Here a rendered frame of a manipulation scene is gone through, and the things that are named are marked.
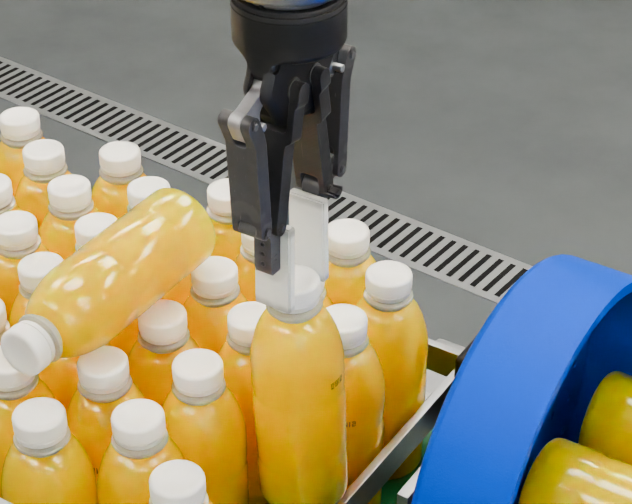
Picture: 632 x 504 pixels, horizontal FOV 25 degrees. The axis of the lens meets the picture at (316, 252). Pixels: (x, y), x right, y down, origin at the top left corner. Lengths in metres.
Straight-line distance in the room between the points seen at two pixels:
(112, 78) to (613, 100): 1.31
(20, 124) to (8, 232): 0.19
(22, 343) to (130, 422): 0.10
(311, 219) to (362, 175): 2.41
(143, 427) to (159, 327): 0.12
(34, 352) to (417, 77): 2.89
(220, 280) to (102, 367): 0.14
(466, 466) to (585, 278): 0.16
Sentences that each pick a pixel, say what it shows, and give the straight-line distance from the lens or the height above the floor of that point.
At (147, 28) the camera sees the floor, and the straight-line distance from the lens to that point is 4.17.
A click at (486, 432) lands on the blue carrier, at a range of 0.92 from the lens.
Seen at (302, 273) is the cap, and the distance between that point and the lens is 1.06.
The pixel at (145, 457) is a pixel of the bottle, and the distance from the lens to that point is 1.07.
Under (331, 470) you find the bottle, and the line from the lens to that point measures 1.13.
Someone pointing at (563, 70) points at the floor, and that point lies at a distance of 3.97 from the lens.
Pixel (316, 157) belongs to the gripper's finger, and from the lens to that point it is 1.01.
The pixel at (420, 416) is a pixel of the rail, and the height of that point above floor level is 0.98.
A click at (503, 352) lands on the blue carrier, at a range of 0.93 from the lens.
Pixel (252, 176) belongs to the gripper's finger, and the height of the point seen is 1.30.
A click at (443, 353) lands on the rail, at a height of 0.98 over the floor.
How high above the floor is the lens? 1.79
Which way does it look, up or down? 34 degrees down
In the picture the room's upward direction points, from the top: straight up
